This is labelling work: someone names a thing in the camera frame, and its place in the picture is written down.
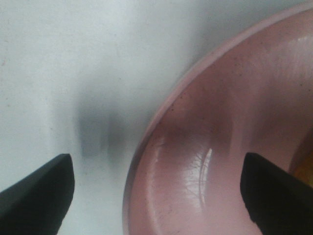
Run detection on burger with lettuce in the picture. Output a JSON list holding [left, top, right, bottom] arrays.
[[288, 127, 313, 188]]

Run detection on pink round plate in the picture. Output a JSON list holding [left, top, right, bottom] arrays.
[[123, 1, 313, 235]]

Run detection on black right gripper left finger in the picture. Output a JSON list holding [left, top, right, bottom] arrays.
[[0, 154, 74, 235]]

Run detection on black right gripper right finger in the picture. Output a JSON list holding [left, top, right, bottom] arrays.
[[240, 153, 313, 235]]

